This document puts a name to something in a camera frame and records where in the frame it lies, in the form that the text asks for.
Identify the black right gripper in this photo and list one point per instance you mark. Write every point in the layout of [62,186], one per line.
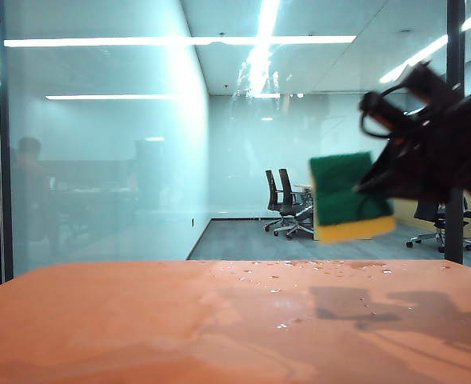
[439,152]

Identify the green and yellow sponge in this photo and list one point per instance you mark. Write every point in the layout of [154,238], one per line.
[339,192]

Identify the black highback office chair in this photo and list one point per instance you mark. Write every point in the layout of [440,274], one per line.
[427,212]

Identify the long ceiling light strip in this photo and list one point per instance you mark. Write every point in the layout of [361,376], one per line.
[395,74]

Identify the black mesh office chair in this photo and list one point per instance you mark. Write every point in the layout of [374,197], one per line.
[273,196]
[289,204]

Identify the clear glass partition pane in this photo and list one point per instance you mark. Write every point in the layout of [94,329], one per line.
[99,180]

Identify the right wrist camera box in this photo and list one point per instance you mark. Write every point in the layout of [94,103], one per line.
[381,110]

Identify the dark metal frame post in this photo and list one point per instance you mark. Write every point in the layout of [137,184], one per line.
[455,40]

